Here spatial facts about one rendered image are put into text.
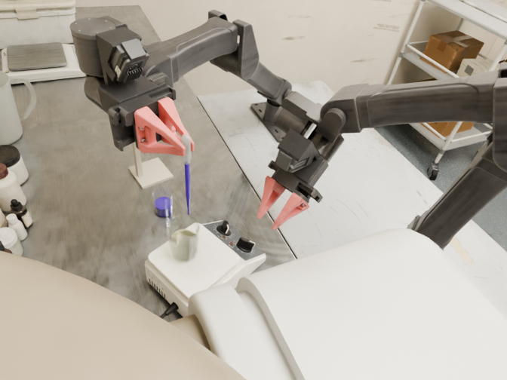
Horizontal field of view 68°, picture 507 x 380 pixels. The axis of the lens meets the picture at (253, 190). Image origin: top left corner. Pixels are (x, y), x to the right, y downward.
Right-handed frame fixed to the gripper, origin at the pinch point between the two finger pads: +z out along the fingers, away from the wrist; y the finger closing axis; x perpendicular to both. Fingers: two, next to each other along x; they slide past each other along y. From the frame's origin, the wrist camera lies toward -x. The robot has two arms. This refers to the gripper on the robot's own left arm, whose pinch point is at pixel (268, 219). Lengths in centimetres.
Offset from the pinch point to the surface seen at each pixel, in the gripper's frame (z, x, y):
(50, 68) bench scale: 3, 11, -91
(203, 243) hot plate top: 10.3, -2.7, -6.5
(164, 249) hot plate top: 14.8, -6.5, -10.2
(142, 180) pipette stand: 10.8, 7.4, -34.2
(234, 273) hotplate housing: 11.2, -0.6, 0.9
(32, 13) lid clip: -7, 9, -111
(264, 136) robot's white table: -17.1, 32.4, -27.7
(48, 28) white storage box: -7, 15, -110
